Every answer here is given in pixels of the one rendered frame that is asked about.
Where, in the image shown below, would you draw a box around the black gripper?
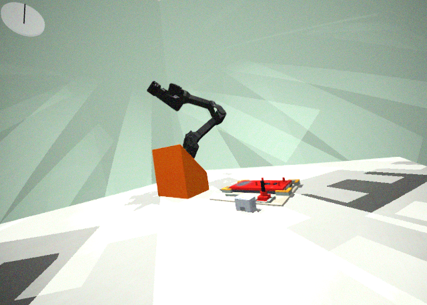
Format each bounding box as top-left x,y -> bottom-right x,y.
147,81 -> 184,111

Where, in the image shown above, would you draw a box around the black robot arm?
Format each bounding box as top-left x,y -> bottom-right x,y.
168,83 -> 227,159

